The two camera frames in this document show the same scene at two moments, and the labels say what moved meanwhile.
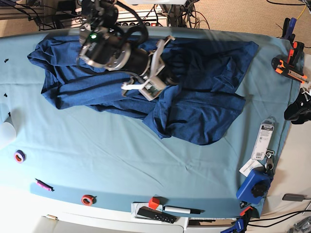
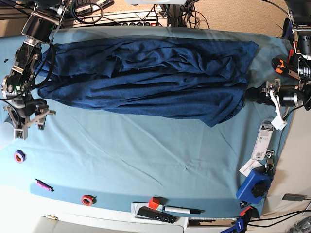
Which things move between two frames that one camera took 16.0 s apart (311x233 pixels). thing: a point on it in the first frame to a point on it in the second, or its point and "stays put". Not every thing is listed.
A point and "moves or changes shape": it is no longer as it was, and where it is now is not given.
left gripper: x=138 y=64 to x=27 y=106
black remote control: x=151 y=213 stays put
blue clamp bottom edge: x=239 y=226 stays put
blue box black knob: x=255 y=186 stays put
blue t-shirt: x=203 y=80 moves or changes shape
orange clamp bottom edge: x=242 y=213 stays put
